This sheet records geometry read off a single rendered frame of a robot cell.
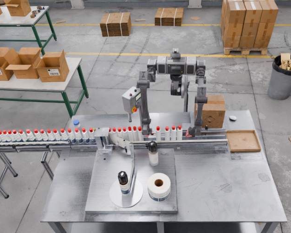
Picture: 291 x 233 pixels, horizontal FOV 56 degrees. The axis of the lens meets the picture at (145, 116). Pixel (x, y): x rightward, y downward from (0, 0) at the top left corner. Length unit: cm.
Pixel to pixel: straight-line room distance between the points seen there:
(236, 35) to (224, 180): 354
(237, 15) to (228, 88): 136
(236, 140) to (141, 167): 104
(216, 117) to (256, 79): 242
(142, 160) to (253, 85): 295
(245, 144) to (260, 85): 229
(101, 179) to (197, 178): 92
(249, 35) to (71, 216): 449
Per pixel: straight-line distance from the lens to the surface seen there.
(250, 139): 306
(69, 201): 271
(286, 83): 471
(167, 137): 281
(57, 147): 309
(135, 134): 280
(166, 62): 281
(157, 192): 238
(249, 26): 562
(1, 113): 528
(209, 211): 254
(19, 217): 385
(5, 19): 651
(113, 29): 653
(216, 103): 296
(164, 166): 269
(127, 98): 248
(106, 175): 270
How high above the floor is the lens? 310
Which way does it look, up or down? 45 degrees down
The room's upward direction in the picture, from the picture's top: 6 degrees counter-clockwise
